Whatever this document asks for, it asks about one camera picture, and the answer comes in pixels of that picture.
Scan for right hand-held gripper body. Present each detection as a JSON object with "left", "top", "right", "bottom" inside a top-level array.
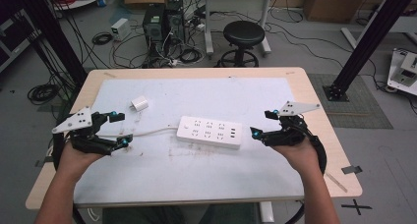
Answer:
[{"left": 267, "top": 100, "right": 322, "bottom": 147}]

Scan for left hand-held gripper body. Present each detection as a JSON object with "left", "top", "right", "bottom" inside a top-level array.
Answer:
[{"left": 51, "top": 106, "right": 114, "bottom": 156}]

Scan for white charger plug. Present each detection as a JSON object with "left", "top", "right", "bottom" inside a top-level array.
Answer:
[{"left": 130, "top": 95, "right": 149, "bottom": 113}]

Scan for white power strip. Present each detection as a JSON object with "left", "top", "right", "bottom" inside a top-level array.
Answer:
[{"left": 176, "top": 115, "right": 244, "bottom": 150}]

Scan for person's left hand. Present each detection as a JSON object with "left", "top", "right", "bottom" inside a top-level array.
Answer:
[{"left": 57, "top": 142, "right": 106, "bottom": 180}]

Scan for person's right hand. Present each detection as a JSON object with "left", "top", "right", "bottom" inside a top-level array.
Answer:
[{"left": 269, "top": 140, "right": 322, "bottom": 178}]

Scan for grey tape strip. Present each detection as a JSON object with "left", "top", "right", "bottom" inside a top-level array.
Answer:
[{"left": 340, "top": 164, "right": 364, "bottom": 175}]

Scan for dark floor mat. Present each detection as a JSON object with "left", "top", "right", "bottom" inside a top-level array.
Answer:
[{"left": 307, "top": 73, "right": 394, "bottom": 131}]

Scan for white table mat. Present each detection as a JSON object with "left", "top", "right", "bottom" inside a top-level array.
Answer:
[{"left": 73, "top": 77, "right": 306, "bottom": 206}]

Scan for white table leg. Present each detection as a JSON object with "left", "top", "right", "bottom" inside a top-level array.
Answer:
[{"left": 258, "top": 200, "right": 275, "bottom": 224}]

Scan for black round stool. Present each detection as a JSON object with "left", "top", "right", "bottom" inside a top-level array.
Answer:
[{"left": 217, "top": 20, "right": 267, "bottom": 69}]

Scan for white power supply box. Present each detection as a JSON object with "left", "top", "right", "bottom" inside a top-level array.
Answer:
[{"left": 110, "top": 18, "right": 133, "bottom": 42}]

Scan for person's dark pants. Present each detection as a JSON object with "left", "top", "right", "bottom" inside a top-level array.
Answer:
[{"left": 101, "top": 202, "right": 261, "bottom": 224}]

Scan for black computer tower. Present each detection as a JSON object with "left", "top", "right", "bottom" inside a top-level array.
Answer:
[
  {"left": 142, "top": 3, "right": 167, "bottom": 69},
  {"left": 164, "top": 0, "right": 187, "bottom": 45}
]

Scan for white machine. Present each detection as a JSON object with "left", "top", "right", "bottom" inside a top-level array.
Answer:
[{"left": 387, "top": 48, "right": 417, "bottom": 97}]

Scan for white power strip cable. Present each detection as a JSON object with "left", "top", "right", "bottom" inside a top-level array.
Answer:
[{"left": 105, "top": 127, "right": 180, "bottom": 140}]

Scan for coiled black cable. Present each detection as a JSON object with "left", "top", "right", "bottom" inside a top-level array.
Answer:
[
  {"left": 90, "top": 31, "right": 114, "bottom": 46},
  {"left": 27, "top": 83, "right": 61, "bottom": 106}
]

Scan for black metal frame post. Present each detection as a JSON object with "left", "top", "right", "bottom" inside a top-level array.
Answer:
[
  {"left": 322, "top": 0, "right": 417, "bottom": 103},
  {"left": 18, "top": 0, "right": 89, "bottom": 87}
]

